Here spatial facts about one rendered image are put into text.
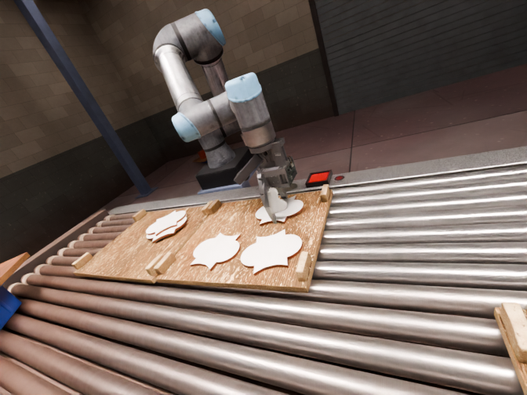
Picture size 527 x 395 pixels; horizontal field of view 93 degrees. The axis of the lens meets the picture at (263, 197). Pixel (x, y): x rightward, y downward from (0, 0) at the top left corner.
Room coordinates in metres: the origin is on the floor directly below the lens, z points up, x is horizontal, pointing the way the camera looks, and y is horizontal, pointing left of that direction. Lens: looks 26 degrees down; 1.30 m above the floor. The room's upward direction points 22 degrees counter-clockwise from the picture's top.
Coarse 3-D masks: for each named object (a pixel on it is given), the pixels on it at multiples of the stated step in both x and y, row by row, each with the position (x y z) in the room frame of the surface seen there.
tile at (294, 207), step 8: (288, 200) 0.65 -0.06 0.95; (296, 200) 0.63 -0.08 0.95; (264, 208) 0.66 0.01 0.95; (288, 208) 0.60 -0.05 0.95; (296, 208) 0.58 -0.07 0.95; (256, 216) 0.63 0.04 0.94; (264, 216) 0.61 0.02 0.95; (280, 216) 0.58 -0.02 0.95; (288, 216) 0.57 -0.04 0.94; (264, 224) 0.59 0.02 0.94
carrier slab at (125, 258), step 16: (192, 208) 0.90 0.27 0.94; (144, 224) 0.94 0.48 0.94; (192, 224) 0.77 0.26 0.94; (128, 240) 0.85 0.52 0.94; (144, 240) 0.80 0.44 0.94; (160, 240) 0.75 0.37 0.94; (176, 240) 0.70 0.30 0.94; (96, 256) 0.82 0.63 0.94; (112, 256) 0.77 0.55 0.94; (128, 256) 0.73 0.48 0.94; (144, 256) 0.68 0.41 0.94; (80, 272) 0.75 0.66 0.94; (96, 272) 0.71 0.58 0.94; (112, 272) 0.67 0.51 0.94; (128, 272) 0.63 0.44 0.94; (144, 272) 0.60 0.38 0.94
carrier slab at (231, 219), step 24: (312, 192) 0.66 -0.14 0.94; (216, 216) 0.75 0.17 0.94; (240, 216) 0.69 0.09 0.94; (312, 216) 0.54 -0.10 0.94; (192, 240) 0.66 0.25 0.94; (240, 240) 0.56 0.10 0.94; (312, 240) 0.45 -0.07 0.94; (240, 264) 0.47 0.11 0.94; (312, 264) 0.38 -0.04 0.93; (264, 288) 0.38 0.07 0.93; (288, 288) 0.35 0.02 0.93
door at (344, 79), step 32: (320, 0) 4.84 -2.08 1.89; (352, 0) 4.62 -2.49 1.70; (384, 0) 4.40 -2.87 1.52; (416, 0) 4.19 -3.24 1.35; (448, 0) 4.01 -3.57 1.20; (480, 0) 3.82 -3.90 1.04; (512, 0) 3.66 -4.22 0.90; (320, 32) 4.86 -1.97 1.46; (352, 32) 4.65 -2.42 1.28; (416, 32) 4.21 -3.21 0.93; (448, 32) 4.01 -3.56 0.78; (480, 32) 3.82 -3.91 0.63; (512, 32) 3.64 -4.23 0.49; (384, 64) 4.45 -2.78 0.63; (416, 64) 4.22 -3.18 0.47; (448, 64) 4.02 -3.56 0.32; (480, 64) 3.81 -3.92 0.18; (512, 64) 3.63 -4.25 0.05; (352, 96) 4.74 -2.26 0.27
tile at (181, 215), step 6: (168, 216) 0.85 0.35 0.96; (174, 216) 0.83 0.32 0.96; (180, 216) 0.81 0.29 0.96; (156, 222) 0.85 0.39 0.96; (162, 222) 0.83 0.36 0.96; (168, 222) 0.81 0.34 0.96; (174, 222) 0.79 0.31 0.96; (150, 228) 0.82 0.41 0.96; (156, 228) 0.79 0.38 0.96; (162, 228) 0.77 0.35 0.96; (168, 228) 0.77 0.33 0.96; (150, 234) 0.78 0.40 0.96; (156, 234) 0.75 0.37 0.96
